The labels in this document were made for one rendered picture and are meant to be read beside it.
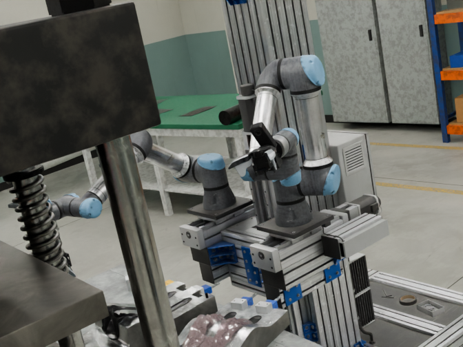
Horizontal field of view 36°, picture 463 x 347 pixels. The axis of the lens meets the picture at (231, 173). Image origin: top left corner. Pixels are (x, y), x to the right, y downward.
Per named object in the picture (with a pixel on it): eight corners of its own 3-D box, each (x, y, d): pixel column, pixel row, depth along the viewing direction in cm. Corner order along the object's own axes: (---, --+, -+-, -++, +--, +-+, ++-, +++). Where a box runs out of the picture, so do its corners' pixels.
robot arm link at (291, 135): (302, 148, 251) (298, 124, 248) (291, 158, 241) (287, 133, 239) (282, 149, 254) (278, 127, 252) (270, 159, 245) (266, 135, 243)
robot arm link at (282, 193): (282, 192, 291) (275, 160, 287) (313, 191, 285) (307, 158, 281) (271, 202, 281) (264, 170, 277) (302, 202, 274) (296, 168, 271)
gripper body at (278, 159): (275, 173, 227) (288, 161, 237) (266, 147, 225) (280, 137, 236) (253, 177, 231) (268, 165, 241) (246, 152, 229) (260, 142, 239)
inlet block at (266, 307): (275, 301, 266) (273, 288, 265) (287, 303, 263) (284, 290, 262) (257, 319, 256) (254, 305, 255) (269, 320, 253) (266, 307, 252)
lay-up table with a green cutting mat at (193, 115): (167, 173, 821) (147, 86, 794) (337, 186, 652) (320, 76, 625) (87, 207, 746) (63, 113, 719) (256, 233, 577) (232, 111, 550)
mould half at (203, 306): (181, 300, 290) (174, 270, 287) (219, 317, 270) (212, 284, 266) (71, 356, 263) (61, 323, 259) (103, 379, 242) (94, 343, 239)
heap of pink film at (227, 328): (218, 317, 257) (213, 297, 255) (258, 323, 246) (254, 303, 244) (173, 354, 237) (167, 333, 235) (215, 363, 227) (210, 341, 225)
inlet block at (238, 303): (252, 299, 273) (249, 286, 271) (262, 300, 270) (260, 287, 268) (233, 315, 263) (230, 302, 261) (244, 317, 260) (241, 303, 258)
